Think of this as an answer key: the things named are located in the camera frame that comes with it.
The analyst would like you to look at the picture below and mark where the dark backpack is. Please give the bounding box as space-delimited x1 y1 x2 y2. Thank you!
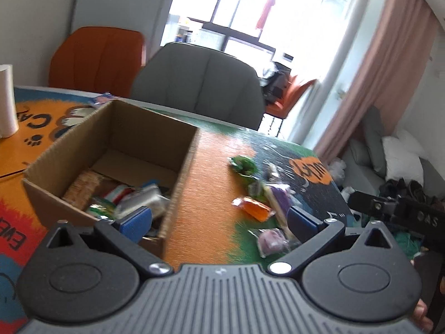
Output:
260 62 291 105

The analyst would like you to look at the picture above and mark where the flat green snack packet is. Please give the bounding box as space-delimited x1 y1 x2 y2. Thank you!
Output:
248 180 264 198

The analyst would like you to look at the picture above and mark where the purple white biscuit packet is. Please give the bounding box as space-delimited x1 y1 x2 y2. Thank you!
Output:
264 183 293 238

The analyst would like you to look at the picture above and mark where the orange chair by wall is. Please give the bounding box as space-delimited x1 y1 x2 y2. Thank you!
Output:
48 26 146 98

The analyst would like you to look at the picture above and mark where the small white snack packet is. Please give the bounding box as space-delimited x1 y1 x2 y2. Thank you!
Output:
267 163 281 181

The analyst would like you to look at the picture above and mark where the colourful cat table mat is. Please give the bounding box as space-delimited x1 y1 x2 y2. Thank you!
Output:
1 87 352 333

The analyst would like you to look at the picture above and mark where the orange snack packet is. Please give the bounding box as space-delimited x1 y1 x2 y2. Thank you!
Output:
232 196 275 222

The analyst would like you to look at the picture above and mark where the red green packet in box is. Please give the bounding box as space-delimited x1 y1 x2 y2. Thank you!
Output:
86 185 133 220

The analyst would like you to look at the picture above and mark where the person's right hand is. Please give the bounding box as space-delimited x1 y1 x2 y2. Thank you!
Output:
411 299 434 333

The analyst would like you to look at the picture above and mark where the grey upholstered chair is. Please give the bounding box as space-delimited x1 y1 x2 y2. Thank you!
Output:
130 43 266 131

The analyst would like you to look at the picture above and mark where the pink curtain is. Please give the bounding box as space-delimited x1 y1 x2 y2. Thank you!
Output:
315 0 440 163

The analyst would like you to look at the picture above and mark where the brown cardboard box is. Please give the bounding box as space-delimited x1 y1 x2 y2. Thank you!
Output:
23 100 199 257

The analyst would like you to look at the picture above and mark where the silver snack packet in box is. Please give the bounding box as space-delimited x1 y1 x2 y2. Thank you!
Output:
113 184 170 220

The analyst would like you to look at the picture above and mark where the purple mochi snack packet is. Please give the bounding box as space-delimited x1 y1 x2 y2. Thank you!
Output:
248 228 299 259

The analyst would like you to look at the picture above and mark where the small blue pink packet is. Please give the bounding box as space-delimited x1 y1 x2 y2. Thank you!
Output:
89 92 117 109

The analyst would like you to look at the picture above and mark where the white paper roll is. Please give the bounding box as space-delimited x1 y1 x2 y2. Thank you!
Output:
0 64 19 139

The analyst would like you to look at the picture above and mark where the white pillow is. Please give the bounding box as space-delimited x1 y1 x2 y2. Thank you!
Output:
382 129 426 186

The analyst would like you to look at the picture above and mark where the round green snack packet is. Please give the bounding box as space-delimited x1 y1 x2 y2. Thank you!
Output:
229 155 258 176

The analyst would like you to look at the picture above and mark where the orange chair by window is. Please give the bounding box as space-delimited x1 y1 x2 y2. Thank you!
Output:
266 75 318 136

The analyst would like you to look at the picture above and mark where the grey sofa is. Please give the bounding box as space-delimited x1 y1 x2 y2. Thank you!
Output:
342 106 444 200

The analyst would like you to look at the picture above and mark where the black clothes pile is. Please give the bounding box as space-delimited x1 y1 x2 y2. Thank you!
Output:
378 179 444 211

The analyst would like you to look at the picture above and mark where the brown biscuit packet in box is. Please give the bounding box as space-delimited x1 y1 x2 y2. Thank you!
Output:
62 170 105 210

